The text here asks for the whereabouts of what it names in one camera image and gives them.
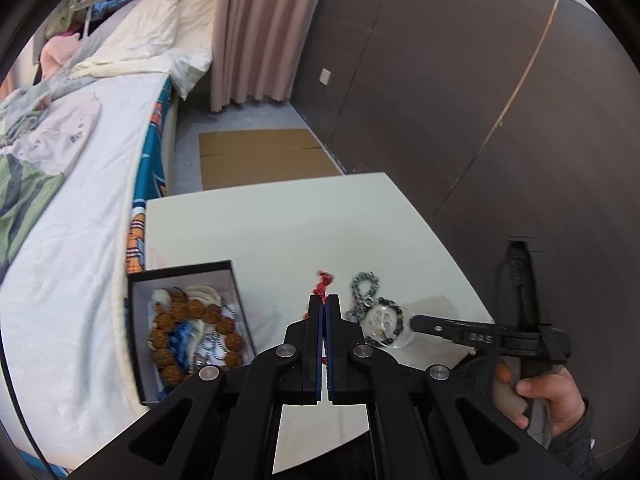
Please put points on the brown cardboard sheet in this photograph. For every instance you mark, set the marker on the brown cardboard sheet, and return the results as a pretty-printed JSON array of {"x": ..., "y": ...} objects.
[{"x": 247, "y": 157}]

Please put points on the person's right hand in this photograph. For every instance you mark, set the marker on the person's right hand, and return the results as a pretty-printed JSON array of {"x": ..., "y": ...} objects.
[{"x": 558, "y": 390}]

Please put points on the white printed shirt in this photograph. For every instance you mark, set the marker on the white printed shirt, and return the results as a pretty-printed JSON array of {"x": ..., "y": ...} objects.
[{"x": 55, "y": 145}]

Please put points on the white wall socket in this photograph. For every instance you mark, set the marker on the white wall socket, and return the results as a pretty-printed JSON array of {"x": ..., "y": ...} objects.
[{"x": 325, "y": 76}]

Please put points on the pink plush toy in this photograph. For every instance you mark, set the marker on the pink plush toy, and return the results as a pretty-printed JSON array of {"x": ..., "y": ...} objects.
[{"x": 56, "y": 52}]

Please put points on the white bed mattress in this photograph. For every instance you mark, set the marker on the white bed mattress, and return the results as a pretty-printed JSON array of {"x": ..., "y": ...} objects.
[{"x": 70, "y": 388}]

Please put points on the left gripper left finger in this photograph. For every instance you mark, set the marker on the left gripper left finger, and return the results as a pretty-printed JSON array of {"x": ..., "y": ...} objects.
[{"x": 220, "y": 424}]

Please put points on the teal patterned bed sheet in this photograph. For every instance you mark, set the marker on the teal patterned bed sheet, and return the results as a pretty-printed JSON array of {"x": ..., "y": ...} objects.
[{"x": 150, "y": 182}]

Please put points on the pink curtain right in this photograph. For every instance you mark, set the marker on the pink curtain right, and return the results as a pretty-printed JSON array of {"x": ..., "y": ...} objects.
[{"x": 257, "y": 45}]

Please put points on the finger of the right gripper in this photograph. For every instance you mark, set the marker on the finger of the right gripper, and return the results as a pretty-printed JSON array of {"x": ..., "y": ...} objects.
[{"x": 459, "y": 332}]

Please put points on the green striped blanket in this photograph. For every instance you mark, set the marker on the green striped blanket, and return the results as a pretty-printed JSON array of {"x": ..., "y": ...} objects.
[{"x": 26, "y": 191}]

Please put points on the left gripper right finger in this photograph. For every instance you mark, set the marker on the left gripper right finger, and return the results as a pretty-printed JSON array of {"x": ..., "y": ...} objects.
[{"x": 426, "y": 424}]

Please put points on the white pillow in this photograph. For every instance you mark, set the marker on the white pillow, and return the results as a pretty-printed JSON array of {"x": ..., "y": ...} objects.
[{"x": 171, "y": 37}]

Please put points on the light blue floral quilt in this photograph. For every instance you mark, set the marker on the light blue floral quilt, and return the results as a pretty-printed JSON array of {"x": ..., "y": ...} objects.
[{"x": 23, "y": 109}]

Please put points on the black jewelry box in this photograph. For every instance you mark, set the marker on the black jewelry box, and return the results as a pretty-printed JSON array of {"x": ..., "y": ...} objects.
[{"x": 160, "y": 365}]

